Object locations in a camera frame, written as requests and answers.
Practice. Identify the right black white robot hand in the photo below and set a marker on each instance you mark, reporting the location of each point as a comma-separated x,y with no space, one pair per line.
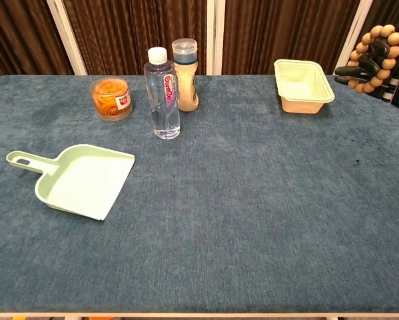
369,63

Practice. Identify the brown pleated curtain panel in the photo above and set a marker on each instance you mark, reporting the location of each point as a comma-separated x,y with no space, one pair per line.
19,36
285,26
132,26
385,10

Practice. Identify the pale green rectangular plastic container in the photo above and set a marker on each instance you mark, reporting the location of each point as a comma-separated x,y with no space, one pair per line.
302,90

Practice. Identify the seasoning shaker with clear cap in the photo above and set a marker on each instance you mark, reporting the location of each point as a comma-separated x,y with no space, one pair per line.
188,90

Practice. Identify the clear plastic water bottle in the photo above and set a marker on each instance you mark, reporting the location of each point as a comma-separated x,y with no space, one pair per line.
162,100

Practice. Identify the blue table cloth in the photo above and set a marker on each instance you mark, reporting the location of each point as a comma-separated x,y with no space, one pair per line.
199,240

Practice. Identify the clear tub of rubber bands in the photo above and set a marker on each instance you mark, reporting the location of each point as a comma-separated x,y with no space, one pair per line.
109,100

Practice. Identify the pale green plastic dustpan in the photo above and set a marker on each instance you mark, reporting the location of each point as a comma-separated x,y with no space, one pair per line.
82,183

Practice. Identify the white screen frame post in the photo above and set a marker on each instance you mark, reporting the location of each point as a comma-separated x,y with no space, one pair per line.
354,30
66,36
215,36

